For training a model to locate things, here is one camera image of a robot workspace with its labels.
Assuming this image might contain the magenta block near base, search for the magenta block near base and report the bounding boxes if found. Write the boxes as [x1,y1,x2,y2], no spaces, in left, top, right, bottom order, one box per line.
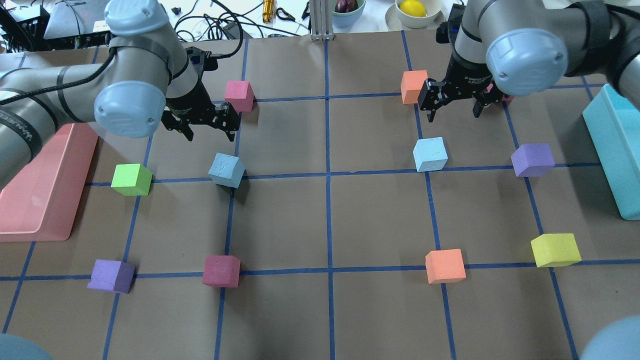
[201,255,242,289]

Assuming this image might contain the yellow foam block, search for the yellow foam block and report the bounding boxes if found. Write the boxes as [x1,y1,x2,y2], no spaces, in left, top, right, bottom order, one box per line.
[530,233,583,268]

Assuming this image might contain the black power adapter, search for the black power adapter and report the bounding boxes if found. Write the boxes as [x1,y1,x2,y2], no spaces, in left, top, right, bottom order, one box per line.
[221,22,244,40]

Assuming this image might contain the scissors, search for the scissors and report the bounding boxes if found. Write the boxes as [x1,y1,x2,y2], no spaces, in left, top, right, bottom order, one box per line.
[275,7,311,24]

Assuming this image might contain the white bowl with lemon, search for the white bowl with lemon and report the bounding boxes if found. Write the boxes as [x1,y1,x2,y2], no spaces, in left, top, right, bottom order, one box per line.
[385,0,445,31]

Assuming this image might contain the light blue block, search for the light blue block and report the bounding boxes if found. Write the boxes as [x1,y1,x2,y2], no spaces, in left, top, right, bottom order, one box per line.
[413,136,449,173]
[208,152,246,189]

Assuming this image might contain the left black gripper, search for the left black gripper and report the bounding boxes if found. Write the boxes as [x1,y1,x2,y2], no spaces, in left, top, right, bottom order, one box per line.
[161,80,242,142]

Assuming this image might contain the orange block near base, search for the orange block near base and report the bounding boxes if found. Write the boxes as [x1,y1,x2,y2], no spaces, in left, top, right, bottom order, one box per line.
[425,248,467,285]

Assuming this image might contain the purple block right side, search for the purple block right side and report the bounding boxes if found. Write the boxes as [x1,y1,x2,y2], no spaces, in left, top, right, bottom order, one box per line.
[510,143,556,178]

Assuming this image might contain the cyan plastic bin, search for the cyan plastic bin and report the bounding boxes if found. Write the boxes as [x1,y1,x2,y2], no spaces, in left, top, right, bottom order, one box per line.
[582,84,640,221]

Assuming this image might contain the purple block left side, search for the purple block left side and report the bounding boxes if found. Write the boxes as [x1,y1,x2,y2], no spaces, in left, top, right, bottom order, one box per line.
[87,259,136,294]

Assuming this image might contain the purple block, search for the purple block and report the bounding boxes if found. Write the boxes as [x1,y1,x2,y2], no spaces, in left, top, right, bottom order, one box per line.
[87,259,136,294]
[510,143,556,178]

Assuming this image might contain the green foam block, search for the green foam block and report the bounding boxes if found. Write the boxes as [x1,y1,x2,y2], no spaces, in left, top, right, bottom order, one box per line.
[110,163,153,196]

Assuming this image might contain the pink plastic bin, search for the pink plastic bin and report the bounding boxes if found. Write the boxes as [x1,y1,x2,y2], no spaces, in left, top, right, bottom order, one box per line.
[0,123,98,243]

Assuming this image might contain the green bowl with fruit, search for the green bowl with fruit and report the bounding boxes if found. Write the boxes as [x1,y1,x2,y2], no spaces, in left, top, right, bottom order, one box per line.
[331,0,367,28]

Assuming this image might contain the aluminium frame post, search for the aluminium frame post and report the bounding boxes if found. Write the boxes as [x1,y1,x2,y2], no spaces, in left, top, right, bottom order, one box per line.
[308,0,335,41]

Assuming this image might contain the orange block far side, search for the orange block far side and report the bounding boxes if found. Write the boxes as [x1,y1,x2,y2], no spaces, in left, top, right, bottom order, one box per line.
[400,69,429,105]

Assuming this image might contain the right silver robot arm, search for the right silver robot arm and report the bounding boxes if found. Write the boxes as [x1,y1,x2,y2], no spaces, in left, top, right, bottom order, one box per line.
[417,0,640,122]

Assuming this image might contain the red block left far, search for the red block left far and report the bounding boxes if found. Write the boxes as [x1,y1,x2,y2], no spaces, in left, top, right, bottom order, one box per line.
[224,80,255,112]

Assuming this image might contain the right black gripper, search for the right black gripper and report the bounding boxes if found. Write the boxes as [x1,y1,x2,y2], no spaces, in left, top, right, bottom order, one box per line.
[418,52,505,123]

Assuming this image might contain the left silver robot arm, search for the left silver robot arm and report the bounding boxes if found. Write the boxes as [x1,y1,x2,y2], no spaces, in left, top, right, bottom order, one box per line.
[0,0,241,187]

